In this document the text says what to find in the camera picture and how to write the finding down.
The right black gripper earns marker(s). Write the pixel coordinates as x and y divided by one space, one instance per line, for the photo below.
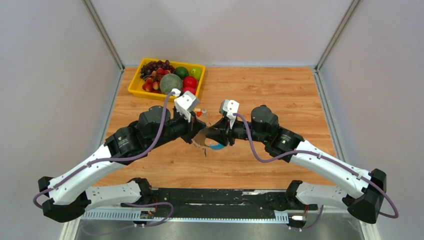
220 135

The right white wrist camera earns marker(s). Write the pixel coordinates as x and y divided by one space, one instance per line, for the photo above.
229 108

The right corner aluminium post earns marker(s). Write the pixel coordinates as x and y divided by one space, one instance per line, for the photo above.
349 13

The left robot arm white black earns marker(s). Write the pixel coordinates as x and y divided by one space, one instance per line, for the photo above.
73 193

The dark green lime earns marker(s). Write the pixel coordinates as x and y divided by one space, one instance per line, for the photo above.
181 72

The yellow plastic fruit tray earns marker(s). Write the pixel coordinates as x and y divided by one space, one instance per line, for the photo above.
135 86

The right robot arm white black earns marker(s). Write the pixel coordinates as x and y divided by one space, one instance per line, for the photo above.
356 190

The small red peaches cluster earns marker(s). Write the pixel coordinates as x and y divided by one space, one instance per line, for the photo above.
152 79

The red apple upper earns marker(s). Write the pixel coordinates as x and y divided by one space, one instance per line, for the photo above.
190 82

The corner aluminium post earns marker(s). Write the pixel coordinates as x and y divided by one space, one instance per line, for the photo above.
349 13
91 9

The left corner aluminium post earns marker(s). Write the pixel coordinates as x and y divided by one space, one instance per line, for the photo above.
91 9

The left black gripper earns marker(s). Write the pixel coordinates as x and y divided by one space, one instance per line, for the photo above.
192 127

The dark purple grape bunch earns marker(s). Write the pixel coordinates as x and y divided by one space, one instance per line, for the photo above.
156 68

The pink red apple lower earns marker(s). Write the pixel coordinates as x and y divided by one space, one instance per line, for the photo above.
189 89

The green netted melon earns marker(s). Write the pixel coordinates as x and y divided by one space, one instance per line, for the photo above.
169 82

